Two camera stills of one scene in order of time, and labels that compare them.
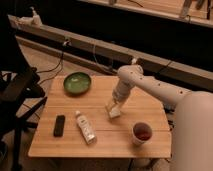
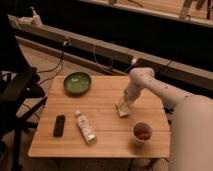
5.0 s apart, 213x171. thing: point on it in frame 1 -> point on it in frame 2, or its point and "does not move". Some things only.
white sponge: [114, 113] -> [123, 110]
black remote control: [59, 125] does not move
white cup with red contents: [141, 132] does not move
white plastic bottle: [86, 128] does not move
